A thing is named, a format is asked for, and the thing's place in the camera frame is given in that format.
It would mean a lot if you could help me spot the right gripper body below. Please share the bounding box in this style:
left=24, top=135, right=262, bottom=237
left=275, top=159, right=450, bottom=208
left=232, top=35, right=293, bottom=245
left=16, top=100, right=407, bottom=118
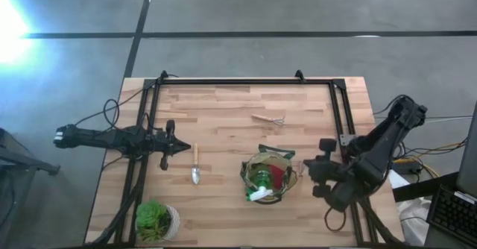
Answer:
left=312, top=139, right=346, bottom=198

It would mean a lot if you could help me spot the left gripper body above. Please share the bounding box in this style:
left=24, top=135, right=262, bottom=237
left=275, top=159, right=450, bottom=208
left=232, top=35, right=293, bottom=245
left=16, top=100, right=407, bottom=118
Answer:
left=151, top=120, right=175, bottom=171

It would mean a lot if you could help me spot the steel trowel with wooden handle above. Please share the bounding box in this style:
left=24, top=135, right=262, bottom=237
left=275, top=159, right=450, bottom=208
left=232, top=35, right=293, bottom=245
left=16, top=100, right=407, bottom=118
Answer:
left=191, top=142, right=201, bottom=186

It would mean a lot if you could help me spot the beige green canvas gardening bag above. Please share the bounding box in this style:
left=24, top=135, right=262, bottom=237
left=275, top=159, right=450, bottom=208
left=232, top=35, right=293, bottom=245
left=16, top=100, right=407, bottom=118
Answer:
left=239, top=143, right=299, bottom=205

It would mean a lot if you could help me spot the green spray bottle white nozzle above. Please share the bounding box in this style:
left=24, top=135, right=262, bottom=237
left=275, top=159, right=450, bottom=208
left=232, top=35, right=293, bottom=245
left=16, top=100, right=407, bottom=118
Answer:
left=244, top=168, right=275, bottom=202

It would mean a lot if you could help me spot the small wooden-handled claw rake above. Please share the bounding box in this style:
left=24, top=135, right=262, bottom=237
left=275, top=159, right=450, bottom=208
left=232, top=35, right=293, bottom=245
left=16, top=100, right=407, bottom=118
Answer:
left=250, top=113, right=286, bottom=127

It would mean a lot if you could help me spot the white plastic bag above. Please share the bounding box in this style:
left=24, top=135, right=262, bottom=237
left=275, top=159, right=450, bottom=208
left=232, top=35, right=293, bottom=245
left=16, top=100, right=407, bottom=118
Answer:
left=395, top=197, right=433, bottom=247

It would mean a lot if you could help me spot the white paper sheet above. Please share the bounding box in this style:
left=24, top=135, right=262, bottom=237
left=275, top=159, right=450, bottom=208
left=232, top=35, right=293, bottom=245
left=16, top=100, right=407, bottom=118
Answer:
left=388, top=168, right=411, bottom=190

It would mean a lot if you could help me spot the green succulent in white pot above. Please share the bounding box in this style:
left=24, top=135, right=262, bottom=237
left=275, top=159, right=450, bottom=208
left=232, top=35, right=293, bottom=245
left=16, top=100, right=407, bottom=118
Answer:
left=134, top=199, right=181, bottom=242

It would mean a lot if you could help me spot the black desk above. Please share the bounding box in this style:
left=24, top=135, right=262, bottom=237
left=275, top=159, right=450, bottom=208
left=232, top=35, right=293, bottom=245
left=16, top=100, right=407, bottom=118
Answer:
left=391, top=171, right=459, bottom=204

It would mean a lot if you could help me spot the black computer keyboard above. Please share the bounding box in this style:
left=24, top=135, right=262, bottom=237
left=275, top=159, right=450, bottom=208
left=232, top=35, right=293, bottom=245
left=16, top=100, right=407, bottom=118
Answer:
left=426, top=184, right=477, bottom=247

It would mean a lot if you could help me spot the black metal stand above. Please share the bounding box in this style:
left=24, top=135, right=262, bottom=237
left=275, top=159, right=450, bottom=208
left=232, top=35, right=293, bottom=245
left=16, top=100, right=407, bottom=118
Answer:
left=0, top=127, right=60, bottom=177

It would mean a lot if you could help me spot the grey metal mount plate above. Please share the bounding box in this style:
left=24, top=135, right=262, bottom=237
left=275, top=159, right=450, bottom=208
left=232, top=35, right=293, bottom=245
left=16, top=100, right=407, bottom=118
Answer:
left=338, top=133, right=354, bottom=148

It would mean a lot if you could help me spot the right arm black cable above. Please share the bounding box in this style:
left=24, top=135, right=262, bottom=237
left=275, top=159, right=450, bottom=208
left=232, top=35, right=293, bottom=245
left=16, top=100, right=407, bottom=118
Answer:
left=323, top=205, right=348, bottom=233

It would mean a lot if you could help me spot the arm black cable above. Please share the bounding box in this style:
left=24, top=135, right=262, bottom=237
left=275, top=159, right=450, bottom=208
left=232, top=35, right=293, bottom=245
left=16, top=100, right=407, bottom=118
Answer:
left=323, top=205, right=348, bottom=233
left=74, top=73, right=179, bottom=129

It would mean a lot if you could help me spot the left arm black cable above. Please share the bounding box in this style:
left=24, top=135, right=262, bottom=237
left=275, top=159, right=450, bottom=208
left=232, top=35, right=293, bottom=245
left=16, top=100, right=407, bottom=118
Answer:
left=74, top=73, right=179, bottom=129

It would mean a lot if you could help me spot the yellow cable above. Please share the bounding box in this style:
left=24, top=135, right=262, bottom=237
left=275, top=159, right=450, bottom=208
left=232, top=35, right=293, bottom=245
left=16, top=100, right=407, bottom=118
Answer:
left=391, top=140, right=469, bottom=179

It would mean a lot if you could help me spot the black aluminium table frame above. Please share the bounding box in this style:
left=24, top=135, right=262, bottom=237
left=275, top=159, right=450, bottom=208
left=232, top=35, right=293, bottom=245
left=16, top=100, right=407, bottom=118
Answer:
left=89, top=69, right=405, bottom=248

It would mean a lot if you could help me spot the white cable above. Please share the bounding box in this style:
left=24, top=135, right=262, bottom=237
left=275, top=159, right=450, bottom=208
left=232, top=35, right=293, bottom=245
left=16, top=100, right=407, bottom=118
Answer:
left=424, top=116, right=474, bottom=124

